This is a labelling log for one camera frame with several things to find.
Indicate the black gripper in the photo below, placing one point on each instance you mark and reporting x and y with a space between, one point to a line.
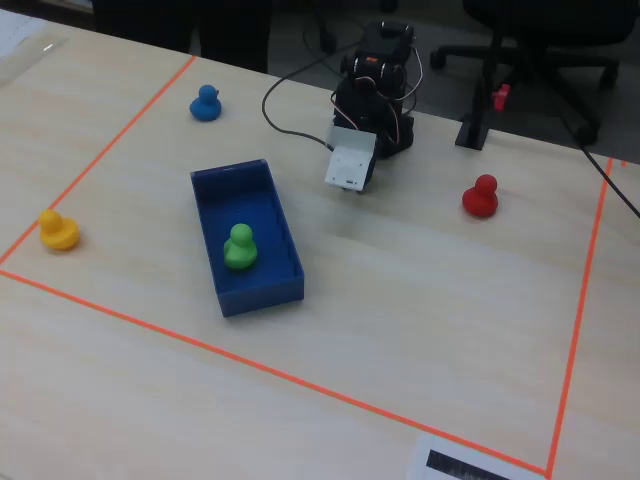
376 167

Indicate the green rubber duck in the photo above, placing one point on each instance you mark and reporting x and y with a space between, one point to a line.
240 248

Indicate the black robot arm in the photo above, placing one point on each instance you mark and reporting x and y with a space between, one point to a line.
387 65

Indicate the red rubber duck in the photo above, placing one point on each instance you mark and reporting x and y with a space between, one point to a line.
480 197

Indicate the blue rectangular plastic box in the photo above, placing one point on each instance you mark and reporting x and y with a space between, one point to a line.
247 235

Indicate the blue rubber duck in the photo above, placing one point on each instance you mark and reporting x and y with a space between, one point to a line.
206 104

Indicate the yellow rubber duck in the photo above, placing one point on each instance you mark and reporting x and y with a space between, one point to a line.
58 230

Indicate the black clamp stand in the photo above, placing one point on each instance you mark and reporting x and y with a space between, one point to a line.
477 100

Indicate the red clamp knob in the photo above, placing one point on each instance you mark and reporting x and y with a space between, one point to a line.
501 97

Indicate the black office chair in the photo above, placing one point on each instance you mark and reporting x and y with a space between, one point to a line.
545 40

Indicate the orange tape line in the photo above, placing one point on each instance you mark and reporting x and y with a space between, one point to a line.
280 372
100 155
580 320

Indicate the white paper label black bar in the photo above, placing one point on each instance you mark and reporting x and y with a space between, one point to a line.
470 462

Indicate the clear plastic sheet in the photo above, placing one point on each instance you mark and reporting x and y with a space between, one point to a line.
30 60

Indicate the white printed paper sheet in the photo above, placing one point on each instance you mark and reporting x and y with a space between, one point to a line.
15 32

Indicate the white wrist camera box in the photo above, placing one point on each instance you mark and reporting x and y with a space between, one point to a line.
350 160

